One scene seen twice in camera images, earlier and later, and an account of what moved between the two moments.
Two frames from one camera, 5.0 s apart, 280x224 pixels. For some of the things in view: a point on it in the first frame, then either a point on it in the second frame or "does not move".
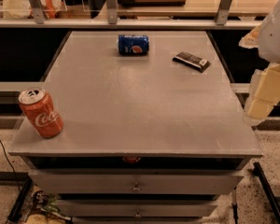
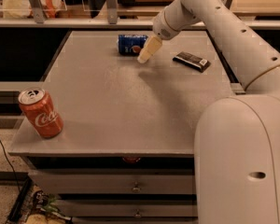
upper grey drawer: x=135 y=182 does not move
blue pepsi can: x=133 y=44 does not move
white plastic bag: x=17 y=4 does not move
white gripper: x=275 y=39 to x=161 y=27
